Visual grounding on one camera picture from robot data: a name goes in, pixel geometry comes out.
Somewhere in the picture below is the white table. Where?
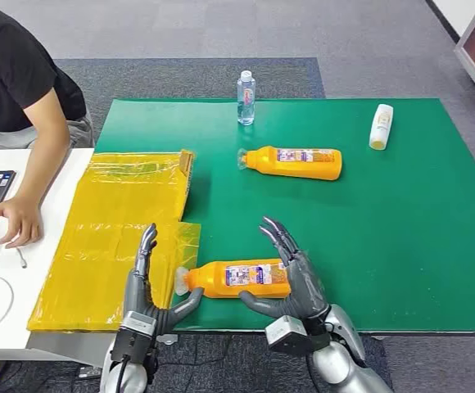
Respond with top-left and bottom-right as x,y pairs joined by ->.
0,147 -> 118,370

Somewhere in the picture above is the clear water bottle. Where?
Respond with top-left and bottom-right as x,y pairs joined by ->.
237,70 -> 257,127

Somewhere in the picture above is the yellow plastic sheet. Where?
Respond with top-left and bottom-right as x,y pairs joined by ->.
27,149 -> 202,333

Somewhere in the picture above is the white plastic bottle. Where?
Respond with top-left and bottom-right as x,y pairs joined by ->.
368,103 -> 395,151

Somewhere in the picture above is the orange bottle with printed label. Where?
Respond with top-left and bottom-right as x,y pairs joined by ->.
174,258 -> 291,300
237,145 -> 344,183

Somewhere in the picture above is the person's hand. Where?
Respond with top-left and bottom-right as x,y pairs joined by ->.
0,196 -> 44,250

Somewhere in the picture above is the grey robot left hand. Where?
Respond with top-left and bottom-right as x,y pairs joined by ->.
122,223 -> 204,337

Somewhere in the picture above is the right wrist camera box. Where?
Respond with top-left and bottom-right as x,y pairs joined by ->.
265,315 -> 331,358

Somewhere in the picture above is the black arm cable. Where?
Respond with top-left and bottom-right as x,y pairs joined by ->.
116,355 -> 130,393

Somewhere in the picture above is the green table mat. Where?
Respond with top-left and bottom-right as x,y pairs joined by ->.
94,97 -> 475,333

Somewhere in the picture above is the white cable with plug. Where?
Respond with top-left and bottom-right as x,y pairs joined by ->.
0,238 -> 28,270

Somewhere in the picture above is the person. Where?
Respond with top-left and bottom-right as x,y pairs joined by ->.
0,0 -> 94,150

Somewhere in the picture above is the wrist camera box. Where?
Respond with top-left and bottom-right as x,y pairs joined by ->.
265,315 -> 331,358
110,310 -> 159,365

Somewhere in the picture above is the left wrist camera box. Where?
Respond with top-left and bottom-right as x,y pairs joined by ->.
110,310 -> 159,365

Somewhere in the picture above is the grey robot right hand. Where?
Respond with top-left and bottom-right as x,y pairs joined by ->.
238,216 -> 331,327

